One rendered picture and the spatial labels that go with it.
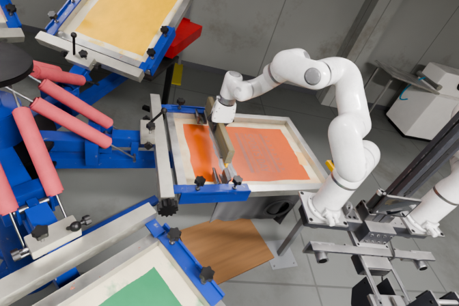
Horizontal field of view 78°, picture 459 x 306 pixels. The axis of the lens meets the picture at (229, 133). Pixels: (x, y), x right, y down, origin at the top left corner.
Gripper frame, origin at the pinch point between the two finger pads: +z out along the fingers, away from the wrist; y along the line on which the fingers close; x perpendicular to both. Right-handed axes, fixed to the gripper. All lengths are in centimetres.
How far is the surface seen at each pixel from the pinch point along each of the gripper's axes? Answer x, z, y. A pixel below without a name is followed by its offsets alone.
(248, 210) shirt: -20.9, 36.5, 21.3
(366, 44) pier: 210, 6, 270
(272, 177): -18.5, 14.6, 27.6
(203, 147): 2.6, 14.5, -3.5
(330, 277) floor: -35, 110, 110
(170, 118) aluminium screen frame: 20.3, 11.0, -18.3
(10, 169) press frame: -18, 8, -77
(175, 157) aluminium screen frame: -8.4, 11.0, -19.4
